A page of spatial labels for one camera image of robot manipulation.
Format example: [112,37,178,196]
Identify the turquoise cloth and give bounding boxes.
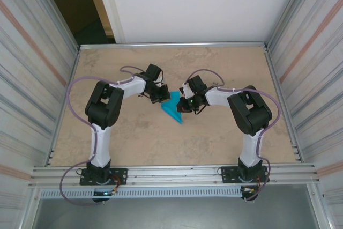
[160,91,184,125]

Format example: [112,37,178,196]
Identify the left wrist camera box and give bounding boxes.
[144,63,165,88]

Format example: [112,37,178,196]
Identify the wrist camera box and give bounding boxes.
[144,63,165,88]
[180,75,207,99]

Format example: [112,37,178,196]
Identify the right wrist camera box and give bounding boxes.
[180,75,207,99]

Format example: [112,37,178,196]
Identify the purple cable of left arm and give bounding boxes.
[60,65,140,207]

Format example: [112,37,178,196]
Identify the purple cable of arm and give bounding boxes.
[186,68,280,202]
[60,65,140,207]

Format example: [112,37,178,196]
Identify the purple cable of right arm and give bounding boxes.
[186,68,280,202]

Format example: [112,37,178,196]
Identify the aluminium table end rail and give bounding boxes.
[78,41,268,51]

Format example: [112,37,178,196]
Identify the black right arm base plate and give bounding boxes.
[219,166,269,184]

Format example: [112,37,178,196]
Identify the aluminium table side rail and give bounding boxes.
[264,46,305,164]
[44,47,81,167]

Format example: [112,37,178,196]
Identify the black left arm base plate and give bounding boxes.
[79,168,128,186]

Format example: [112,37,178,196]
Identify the perforated grey cable tray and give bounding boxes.
[39,187,243,200]

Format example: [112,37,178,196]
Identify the cream door frame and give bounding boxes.
[82,0,126,44]

